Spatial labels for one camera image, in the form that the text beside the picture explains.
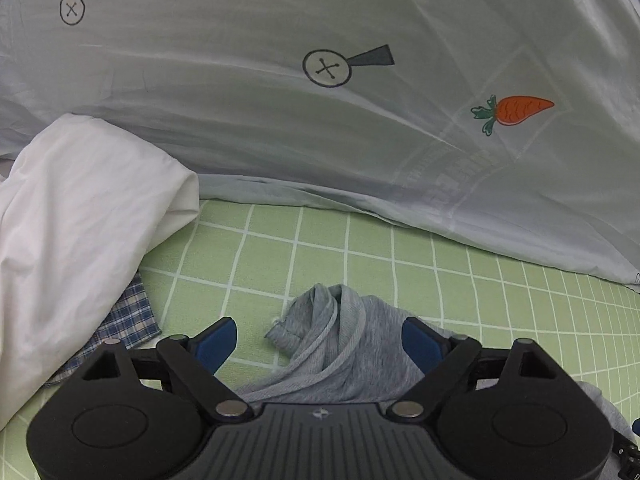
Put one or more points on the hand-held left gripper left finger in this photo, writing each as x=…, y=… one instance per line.
x=217, y=345

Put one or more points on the grey sweatpants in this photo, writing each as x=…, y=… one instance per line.
x=350, y=360

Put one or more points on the blue plaid shirt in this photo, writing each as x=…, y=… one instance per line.
x=127, y=315

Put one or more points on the green checked mat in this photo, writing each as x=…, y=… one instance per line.
x=350, y=260

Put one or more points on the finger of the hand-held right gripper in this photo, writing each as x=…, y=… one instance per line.
x=636, y=427

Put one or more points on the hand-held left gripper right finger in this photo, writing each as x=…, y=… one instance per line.
x=420, y=347

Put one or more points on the white cloth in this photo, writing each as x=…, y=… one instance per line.
x=75, y=220

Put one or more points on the carrot print grey sheet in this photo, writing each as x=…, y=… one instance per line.
x=250, y=135

